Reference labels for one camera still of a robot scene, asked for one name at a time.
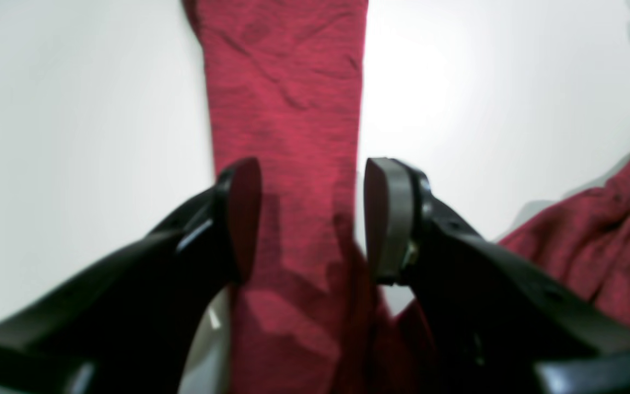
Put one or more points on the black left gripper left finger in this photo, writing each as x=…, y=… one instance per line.
x=126, y=323

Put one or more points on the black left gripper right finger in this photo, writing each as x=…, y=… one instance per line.
x=497, y=324

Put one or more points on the dark red long-sleeve T-shirt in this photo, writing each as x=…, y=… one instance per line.
x=485, y=97

